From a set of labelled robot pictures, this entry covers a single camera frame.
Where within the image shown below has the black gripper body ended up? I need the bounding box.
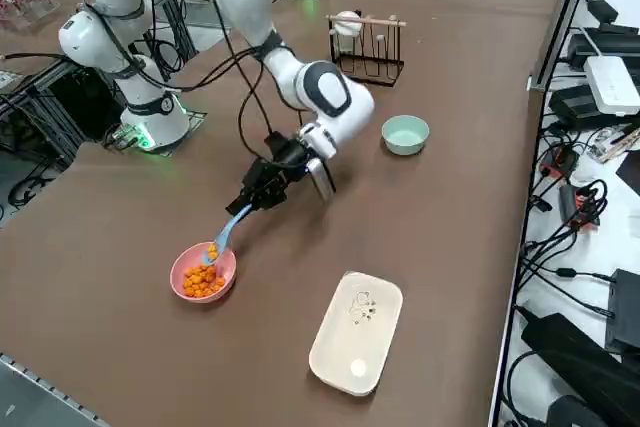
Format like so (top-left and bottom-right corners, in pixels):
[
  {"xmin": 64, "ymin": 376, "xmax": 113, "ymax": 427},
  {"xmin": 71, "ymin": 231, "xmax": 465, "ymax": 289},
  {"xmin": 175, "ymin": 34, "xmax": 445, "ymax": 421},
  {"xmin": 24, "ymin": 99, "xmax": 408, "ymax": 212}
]
[{"xmin": 263, "ymin": 130, "xmax": 321, "ymax": 184}]

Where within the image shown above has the blue plastic spoon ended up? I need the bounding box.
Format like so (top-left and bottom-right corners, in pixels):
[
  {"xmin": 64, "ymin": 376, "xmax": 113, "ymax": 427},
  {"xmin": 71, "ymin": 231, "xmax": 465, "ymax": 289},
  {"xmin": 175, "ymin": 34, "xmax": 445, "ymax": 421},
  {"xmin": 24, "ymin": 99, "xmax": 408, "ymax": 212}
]
[{"xmin": 201, "ymin": 204, "xmax": 251, "ymax": 266}]

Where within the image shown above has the orange popcorn pile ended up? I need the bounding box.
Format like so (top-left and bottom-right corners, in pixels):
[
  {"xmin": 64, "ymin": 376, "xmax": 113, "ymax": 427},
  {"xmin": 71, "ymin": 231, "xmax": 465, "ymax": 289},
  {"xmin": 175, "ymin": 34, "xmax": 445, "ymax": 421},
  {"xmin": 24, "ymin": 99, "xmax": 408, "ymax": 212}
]
[{"xmin": 181, "ymin": 261, "xmax": 226, "ymax": 298}]

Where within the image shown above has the green bowl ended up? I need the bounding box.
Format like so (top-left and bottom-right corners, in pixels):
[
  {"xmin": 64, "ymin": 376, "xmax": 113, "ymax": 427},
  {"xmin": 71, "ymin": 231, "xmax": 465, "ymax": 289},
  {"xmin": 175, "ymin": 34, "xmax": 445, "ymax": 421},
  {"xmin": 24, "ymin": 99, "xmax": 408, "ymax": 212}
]
[{"xmin": 381, "ymin": 114, "xmax": 431, "ymax": 157}]

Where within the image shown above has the pink bowl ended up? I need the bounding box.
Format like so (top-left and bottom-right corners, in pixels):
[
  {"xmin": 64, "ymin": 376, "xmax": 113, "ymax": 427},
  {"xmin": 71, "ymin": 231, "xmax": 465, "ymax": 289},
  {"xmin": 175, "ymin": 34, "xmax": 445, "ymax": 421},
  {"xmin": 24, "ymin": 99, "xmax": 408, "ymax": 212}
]
[{"xmin": 169, "ymin": 241, "xmax": 238, "ymax": 304}]

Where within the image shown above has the white cup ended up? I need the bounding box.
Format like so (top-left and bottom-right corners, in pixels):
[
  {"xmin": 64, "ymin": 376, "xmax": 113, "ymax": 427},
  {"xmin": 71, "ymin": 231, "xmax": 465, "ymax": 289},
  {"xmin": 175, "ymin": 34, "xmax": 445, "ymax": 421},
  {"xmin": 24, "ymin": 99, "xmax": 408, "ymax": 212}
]
[{"xmin": 333, "ymin": 10, "xmax": 363, "ymax": 39}]

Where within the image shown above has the cream rectangular tray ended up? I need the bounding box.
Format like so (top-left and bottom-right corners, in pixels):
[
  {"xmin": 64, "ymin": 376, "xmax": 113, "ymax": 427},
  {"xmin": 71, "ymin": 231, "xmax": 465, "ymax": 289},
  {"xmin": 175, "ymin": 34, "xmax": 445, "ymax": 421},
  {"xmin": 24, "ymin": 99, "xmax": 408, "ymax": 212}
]
[{"xmin": 308, "ymin": 270, "xmax": 405, "ymax": 398}]

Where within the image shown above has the red and black device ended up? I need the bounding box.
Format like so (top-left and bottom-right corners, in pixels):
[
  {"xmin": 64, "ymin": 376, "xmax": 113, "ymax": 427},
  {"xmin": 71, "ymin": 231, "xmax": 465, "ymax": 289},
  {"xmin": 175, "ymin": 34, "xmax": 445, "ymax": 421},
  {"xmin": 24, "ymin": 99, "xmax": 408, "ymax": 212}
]
[{"xmin": 541, "ymin": 145, "xmax": 580, "ymax": 179}]

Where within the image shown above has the black adapter with orange plug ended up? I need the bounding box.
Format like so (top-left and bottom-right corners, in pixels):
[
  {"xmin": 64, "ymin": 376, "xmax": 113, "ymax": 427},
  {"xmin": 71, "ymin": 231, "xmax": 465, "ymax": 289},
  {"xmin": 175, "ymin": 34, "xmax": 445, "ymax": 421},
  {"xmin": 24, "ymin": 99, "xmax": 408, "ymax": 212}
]
[{"xmin": 558, "ymin": 183, "xmax": 602, "ymax": 232}]

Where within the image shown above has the black power adapter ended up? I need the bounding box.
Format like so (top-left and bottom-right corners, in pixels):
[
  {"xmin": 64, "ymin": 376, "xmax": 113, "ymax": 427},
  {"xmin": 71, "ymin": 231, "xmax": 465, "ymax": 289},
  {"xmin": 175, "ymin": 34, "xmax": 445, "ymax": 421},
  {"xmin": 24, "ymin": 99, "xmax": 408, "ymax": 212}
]
[{"xmin": 548, "ymin": 83, "xmax": 602, "ymax": 124}]

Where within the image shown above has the white router box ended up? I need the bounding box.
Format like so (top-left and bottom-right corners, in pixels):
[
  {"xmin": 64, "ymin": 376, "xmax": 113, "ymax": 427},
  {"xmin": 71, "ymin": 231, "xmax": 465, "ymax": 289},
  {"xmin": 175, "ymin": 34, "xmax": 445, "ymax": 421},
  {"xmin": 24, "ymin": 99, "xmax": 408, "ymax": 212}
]
[{"xmin": 584, "ymin": 55, "xmax": 640, "ymax": 116}]

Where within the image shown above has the large black case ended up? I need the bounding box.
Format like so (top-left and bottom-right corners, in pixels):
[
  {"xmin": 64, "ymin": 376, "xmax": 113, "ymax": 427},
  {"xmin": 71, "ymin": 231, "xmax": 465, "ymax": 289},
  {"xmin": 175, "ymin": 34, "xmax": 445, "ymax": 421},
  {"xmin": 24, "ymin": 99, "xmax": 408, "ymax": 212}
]
[{"xmin": 521, "ymin": 313, "xmax": 640, "ymax": 427}]

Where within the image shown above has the black flat box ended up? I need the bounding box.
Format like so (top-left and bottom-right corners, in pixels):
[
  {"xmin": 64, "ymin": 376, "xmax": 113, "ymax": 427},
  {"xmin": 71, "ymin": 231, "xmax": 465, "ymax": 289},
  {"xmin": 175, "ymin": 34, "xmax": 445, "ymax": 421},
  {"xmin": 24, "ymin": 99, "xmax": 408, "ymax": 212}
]
[{"xmin": 604, "ymin": 268, "xmax": 640, "ymax": 354}]

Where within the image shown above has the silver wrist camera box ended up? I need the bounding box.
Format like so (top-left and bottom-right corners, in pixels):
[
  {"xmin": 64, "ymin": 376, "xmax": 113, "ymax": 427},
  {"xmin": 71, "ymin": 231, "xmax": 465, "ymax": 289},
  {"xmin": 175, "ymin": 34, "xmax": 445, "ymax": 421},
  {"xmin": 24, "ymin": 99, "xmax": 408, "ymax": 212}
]
[{"xmin": 303, "ymin": 156, "xmax": 337, "ymax": 202}]

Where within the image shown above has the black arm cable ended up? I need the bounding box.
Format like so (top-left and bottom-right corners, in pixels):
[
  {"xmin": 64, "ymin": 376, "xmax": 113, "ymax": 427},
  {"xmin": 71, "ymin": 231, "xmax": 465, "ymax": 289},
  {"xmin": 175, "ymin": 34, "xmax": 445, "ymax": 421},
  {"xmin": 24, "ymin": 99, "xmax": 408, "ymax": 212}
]
[{"xmin": 187, "ymin": 0, "xmax": 281, "ymax": 161}]

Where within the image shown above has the black wire cup rack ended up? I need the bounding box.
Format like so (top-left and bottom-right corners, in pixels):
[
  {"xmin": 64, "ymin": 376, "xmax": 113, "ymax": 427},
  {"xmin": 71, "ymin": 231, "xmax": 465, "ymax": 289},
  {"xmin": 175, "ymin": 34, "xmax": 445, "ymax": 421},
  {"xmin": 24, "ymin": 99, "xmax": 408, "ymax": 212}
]
[{"xmin": 326, "ymin": 10, "xmax": 407, "ymax": 90}]

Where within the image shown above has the upright frame post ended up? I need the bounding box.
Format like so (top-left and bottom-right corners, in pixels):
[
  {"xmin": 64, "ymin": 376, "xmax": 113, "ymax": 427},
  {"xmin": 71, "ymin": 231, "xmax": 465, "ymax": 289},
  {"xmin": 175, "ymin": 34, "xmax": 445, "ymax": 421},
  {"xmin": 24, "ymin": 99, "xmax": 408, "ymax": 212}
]
[{"xmin": 528, "ymin": 0, "xmax": 601, "ymax": 94}]

